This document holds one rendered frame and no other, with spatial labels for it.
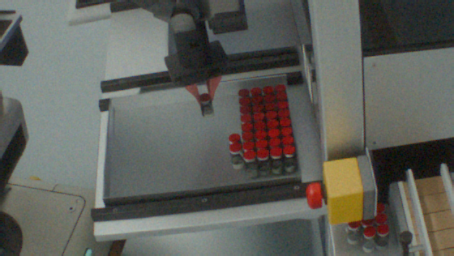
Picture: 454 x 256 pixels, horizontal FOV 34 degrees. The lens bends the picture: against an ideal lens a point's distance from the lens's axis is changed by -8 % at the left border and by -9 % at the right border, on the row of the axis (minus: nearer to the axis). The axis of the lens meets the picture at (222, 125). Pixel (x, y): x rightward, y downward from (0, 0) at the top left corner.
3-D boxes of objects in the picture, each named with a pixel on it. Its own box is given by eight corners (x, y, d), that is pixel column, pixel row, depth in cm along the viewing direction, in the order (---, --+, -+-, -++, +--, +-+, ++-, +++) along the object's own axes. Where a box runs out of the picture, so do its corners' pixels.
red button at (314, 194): (329, 192, 121) (329, 175, 118) (332, 211, 118) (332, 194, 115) (306, 196, 121) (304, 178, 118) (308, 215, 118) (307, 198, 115)
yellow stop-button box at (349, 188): (367, 185, 123) (367, 153, 118) (374, 219, 118) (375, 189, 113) (321, 192, 123) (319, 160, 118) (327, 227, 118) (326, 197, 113)
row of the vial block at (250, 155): (252, 105, 151) (249, 87, 148) (259, 177, 138) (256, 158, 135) (240, 107, 151) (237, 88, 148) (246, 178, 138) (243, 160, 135)
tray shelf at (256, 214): (313, -20, 182) (313, -26, 181) (370, 206, 132) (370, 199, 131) (113, 8, 185) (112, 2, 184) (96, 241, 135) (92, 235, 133)
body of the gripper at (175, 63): (231, 68, 138) (224, 35, 133) (173, 87, 136) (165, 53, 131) (220, 47, 142) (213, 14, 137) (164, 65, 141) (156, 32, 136)
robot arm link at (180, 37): (167, 0, 133) (166, 19, 128) (207, -7, 132) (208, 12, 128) (174, 31, 137) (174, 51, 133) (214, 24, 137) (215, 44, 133)
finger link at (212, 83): (229, 107, 143) (220, 66, 136) (190, 119, 142) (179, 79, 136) (217, 83, 148) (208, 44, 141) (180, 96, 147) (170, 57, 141)
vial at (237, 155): (244, 160, 141) (241, 141, 138) (245, 168, 140) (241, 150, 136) (232, 161, 141) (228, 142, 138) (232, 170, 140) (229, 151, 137)
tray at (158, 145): (288, 87, 153) (286, 74, 151) (302, 189, 135) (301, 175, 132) (113, 110, 156) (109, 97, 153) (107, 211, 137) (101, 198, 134)
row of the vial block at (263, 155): (263, 104, 151) (261, 86, 148) (271, 175, 138) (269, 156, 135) (252, 105, 151) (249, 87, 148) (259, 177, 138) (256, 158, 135)
